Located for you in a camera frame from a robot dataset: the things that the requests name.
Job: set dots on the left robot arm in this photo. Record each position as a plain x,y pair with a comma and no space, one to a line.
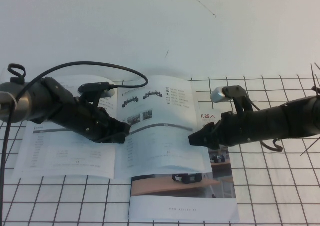
37,103

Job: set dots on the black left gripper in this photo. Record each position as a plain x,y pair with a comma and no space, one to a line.
90,123

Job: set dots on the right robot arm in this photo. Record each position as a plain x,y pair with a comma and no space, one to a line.
295,121

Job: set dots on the closed brochure with photo cover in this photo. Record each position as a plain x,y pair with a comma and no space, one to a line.
180,208

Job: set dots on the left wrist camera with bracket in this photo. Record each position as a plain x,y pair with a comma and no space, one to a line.
93,86

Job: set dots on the white cloth with black grid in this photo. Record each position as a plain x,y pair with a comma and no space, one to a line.
262,198

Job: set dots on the white product catalogue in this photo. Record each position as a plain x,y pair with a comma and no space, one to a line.
75,156

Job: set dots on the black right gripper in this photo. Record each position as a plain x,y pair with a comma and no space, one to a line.
240,129

